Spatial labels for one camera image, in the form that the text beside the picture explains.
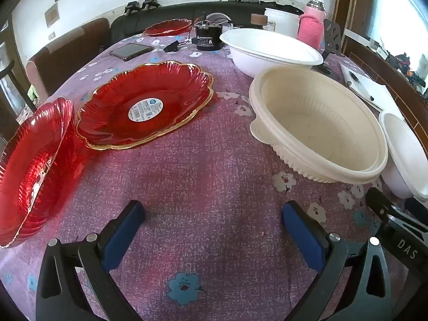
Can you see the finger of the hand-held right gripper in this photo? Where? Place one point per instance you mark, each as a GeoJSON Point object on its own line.
{"type": "Point", "coordinates": [401, 237]}

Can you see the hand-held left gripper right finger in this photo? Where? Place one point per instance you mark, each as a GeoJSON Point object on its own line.
{"type": "Point", "coordinates": [304, 237]}

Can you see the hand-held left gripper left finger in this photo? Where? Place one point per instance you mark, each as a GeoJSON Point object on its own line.
{"type": "Point", "coordinates": [123, 237]}

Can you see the white bowl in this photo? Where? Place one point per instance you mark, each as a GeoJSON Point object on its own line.
{"type": "Point", "coordinates": [267, 60]}
{"type": "Point", "coordinates": [401, 160]}

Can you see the red scalloped plate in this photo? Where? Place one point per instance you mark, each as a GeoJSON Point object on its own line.
{"type": "Point", "coordinates": [167, 28]}
{"type": "Point", "coordinates": [117, 113]}
{"type": "Point", "coordinates": [30, 174]}

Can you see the cream ribbed bowl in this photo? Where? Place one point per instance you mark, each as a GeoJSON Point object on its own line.
{"type": "Point", "coordinates": [317, 123]}

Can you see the purple floral tablecloth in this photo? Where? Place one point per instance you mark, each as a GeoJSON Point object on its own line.
{"type": "Point", "coordinates": [207, 167]}

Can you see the white notebook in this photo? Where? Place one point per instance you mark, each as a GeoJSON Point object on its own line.
{"type": "Point", "coordinates": [374, 90]}

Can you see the black pen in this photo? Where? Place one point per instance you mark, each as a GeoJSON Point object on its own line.
{"type": "Point", "coordinates": [359, 83]}

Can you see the black smartphone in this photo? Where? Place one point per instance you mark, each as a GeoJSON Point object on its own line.
{"type": "Point", "coordinates": [130, 52]}

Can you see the brown armchair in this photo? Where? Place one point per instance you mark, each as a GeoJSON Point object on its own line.
{"type": "Point", "coordinates": [67, 53]}

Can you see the small black adapter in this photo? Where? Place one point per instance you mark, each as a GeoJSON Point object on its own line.
{"type": "Point", "coordinates": [172, 46]}

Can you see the black metal stand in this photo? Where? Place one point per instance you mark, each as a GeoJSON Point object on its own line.
{"type": "Point", "coordinates": [331, 36]}

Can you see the pink sleeved bottle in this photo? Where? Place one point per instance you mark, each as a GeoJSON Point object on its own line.
{"type": "Point", "coordinates": [311, 26]}

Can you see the white plastic cup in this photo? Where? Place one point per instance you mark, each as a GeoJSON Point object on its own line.
{"type": "Point", "coordinates": [282, 23]}

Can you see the black cylindrical motor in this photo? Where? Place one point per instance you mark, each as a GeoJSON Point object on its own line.
{"type": "Point", "coordinates": [209, 38]}

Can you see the brown tape roll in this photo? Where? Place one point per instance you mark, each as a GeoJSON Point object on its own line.
{"type": "Point", "coordinates": [258, 21]}

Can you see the bright window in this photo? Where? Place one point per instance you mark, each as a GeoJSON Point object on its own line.
{"type": "Point", "coordinates": [404, 10]}

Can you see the small black device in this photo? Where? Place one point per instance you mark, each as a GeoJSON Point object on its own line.
{"type": "Point", "coordinates": [132, 7]}
{"type": "Point", "coordinates": [150, 5]}

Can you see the black leather sofa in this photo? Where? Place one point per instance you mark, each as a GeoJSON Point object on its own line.
{"type": "Point", "coordinates": [174, 11]}

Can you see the clear plastic container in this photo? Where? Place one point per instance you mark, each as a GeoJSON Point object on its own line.
{"type": "Point", "coordinates": [219, 18]}

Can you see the brown wall plaque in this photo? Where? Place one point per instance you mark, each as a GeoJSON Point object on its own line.
{"type": "Point", "coordinates": [52, 15]}

